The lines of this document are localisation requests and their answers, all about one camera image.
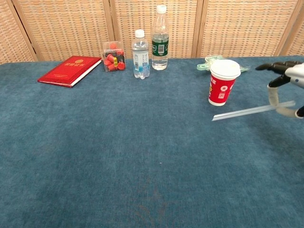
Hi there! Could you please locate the tall green label water bottle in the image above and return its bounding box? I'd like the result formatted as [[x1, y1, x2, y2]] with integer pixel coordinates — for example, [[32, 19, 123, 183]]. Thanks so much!
[[151, 4, 170, 71]]

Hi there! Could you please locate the red paper cup white lid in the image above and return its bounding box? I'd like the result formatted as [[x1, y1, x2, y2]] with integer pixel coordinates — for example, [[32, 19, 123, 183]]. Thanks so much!
[[208, 59, 241, 107]]

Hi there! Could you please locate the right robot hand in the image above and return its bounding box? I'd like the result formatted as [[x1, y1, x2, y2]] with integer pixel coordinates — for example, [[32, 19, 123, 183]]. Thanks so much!
[[255, 60, 304, 119]]

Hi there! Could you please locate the woven rattan folding screen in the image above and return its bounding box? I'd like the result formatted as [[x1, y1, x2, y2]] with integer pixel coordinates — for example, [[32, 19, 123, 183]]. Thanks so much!
[[0, 0, 304, 65]]

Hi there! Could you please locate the blue table cloth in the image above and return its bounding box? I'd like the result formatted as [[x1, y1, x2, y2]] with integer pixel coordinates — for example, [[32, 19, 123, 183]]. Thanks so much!
[[0, 55, 304, 228]]

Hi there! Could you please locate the red hardcover book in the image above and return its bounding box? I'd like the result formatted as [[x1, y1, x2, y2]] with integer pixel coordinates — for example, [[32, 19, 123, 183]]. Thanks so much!
[[37, 55, 103, 88]]

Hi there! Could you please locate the transparent plastic straw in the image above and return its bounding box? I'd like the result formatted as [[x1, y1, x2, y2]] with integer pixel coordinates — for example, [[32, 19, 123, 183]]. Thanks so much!
[[211, 100, 296, 122]]

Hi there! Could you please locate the small blue label water bottle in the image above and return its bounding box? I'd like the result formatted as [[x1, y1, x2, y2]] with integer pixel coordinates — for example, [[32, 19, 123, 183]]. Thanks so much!
[[132, 29, 151, 80]]

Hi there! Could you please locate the clear box of red caps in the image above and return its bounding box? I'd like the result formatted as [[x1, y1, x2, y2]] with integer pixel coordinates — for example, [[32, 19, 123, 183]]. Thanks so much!
[[102, 40, 126, 73]]

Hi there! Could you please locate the pale green plastic bag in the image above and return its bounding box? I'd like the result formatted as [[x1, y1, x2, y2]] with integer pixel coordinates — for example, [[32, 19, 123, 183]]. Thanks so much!
[[196, 55, 251, 73]]

